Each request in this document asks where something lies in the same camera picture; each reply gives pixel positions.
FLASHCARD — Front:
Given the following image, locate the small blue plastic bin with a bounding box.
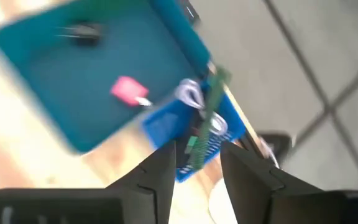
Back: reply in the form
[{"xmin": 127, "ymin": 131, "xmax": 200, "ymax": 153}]
[{"xmin": 141, "ymin": 79, "xmax": 248, "ymax": 184}]

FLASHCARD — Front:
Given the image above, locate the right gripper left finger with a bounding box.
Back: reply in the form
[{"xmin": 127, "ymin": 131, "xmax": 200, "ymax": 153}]
[{"xmin": 106, "ymin": 140, "xmax": 177, "ymax": 224}]

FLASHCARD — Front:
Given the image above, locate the lavender cable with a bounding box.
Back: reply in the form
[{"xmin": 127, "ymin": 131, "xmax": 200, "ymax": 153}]
[{"xmin": 175, "ymin": 78, "xmax": 229, "ymax": 136}]

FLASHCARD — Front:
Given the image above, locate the black power adapter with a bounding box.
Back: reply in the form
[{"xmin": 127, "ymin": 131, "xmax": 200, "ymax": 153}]
[{"xmin": 56, "ymin": 21, "xmax": 102, "ymax": 46}]

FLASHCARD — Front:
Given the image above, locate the large teal plastic bin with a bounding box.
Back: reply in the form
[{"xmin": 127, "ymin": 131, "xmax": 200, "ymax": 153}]
[{"xmin": 0, "ymin": 0, "xmax": 213, "ymax": 155}]

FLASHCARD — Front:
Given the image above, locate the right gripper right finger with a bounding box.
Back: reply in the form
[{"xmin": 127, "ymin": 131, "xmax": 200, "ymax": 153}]
[{"xmin": 219, "ymin": 141, "xmax": 323, "ymax": 224}]

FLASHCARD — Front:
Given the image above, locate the pink USB wall charger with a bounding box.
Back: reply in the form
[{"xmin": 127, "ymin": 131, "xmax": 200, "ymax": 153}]
[{"xmin": 109, "ymin": 75, "xmax": 154, "ymax": 108}]

